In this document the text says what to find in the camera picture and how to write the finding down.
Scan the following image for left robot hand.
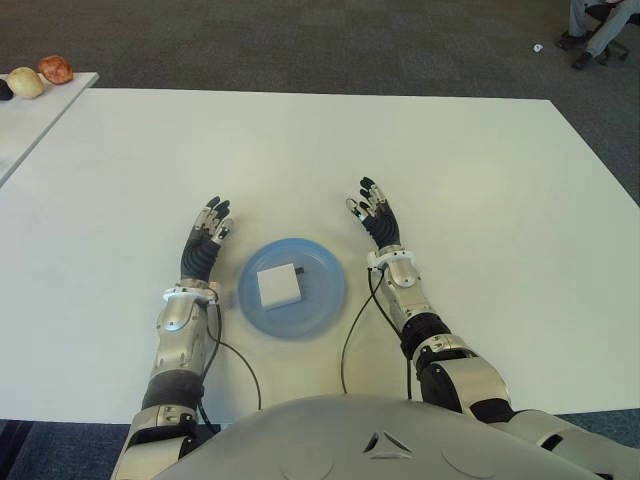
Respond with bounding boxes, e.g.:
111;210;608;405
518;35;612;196
179;195;236;286

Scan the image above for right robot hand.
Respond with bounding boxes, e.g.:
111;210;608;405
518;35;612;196
343;175;403;251

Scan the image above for white charger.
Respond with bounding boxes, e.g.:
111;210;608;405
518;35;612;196
256;262;307;312

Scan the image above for blue plate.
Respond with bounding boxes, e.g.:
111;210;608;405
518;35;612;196
237;237;349;342

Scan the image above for white side table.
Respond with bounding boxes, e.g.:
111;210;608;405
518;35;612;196
0;71;100;187

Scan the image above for grey robot torso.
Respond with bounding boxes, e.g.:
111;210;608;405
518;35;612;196
149;393;619;480

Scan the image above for reddish brown bread roll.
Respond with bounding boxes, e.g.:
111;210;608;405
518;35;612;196
38;54;75;84

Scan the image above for black office chair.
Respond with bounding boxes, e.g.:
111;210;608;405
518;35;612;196
583;0;631;65

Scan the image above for seated person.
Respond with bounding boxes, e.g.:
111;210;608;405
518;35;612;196
555;0;637;70

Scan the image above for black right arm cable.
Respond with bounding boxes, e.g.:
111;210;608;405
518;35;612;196
340;266;387;397

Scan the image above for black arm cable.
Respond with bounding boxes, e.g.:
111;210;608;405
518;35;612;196
340;266;387;397
206;298;263;413

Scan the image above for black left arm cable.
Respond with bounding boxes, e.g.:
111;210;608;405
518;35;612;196
206;298;263;413

